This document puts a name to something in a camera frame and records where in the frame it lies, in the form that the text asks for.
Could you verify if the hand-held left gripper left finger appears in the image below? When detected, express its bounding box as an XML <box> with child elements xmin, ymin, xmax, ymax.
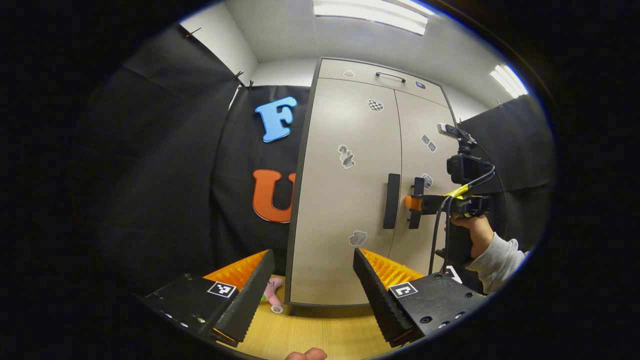
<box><xmin>140</xmin><ymin>249</ymin><xmax>276</xmax><ymax>348</ymax></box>

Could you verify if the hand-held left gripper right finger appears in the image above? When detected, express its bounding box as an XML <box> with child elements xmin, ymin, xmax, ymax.
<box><xmin>353</xmin><ymin>247</ymin><xmax>488</xmax><ymax>348</ymax></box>

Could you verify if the black backdrop cloth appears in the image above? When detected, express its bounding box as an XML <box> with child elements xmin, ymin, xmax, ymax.
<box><xmin>75</xmin><ymin>25</ymin><xmax>312</xmax><ymax>296</ymax></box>
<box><xmin>457</xmin><ymin>94</ymin><xmax>557</xmax><ymax>261</ymax></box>

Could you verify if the pink toy figure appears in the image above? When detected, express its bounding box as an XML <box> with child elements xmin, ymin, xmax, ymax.
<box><xmin>260</xmin><ymin>277</ymin><xmax>285</xmax><ymax>315</ymax></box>

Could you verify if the beige shoe cabinet door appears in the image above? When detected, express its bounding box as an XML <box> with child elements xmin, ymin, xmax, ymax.
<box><xmin>289</xmin><ymin>77</ymin><xmax>403</xmax><ymax>306</ymax></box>
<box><xmin>387</xmin><ymin>90</ymin><xmax>461</xmax><ymax>276</ymax></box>

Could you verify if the beige double-door shoe cabinet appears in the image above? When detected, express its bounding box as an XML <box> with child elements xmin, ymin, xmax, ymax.
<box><xmin>285</xmin><ymin>57</ymin><xmax>463</xmax><ymax>307</ymax></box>

